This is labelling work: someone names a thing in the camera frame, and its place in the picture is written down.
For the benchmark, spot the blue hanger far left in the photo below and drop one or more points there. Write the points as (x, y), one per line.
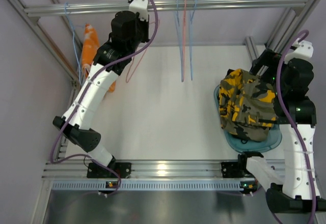
(72, 28)

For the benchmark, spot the orange tie-dye trousers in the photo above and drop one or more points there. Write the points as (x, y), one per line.
(90, 47)

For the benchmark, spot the empty pink hanger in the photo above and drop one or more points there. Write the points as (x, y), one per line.
(183, 43)

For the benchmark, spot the aluminium frame posts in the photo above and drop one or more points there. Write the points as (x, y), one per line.
(290, 22)
(43, 36)

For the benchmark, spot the teal plastic bin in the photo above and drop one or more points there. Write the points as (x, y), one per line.
(235, 142)

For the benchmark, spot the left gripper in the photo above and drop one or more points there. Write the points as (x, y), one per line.
(143, 30)

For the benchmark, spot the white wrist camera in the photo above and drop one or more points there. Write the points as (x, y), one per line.
(303, 50)
(139, 6)

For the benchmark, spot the camouflage trousers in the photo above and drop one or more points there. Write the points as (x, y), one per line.
(262, 99)

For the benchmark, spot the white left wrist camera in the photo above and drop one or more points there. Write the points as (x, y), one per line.
(139, 6)

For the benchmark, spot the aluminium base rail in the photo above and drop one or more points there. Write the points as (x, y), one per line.
(77, 169)

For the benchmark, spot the aluminium frame posts right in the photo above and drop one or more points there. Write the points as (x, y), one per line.
(290, 22)

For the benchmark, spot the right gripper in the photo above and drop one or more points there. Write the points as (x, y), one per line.
(261, 62)

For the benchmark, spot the blue hanger with black trousers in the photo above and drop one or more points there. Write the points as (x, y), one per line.
(179, 38)

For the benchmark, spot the empty blue hanger right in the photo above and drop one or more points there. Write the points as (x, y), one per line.
(190, 36)

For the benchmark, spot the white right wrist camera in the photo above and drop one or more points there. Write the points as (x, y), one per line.
(303, 50)

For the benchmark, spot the aluminium frame posts left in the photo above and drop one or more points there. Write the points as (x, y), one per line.
(43, 36)

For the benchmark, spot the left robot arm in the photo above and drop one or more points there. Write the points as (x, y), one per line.
(129, 30)

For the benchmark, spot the black trousers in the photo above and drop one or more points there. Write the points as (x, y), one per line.
(244, 140)

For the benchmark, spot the slotted cable duct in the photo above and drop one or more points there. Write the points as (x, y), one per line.
(151, 185)

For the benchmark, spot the aluminium hanging rail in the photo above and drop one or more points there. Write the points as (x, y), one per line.
(161, 5)

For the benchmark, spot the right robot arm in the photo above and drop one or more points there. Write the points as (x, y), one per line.
(298, 191)

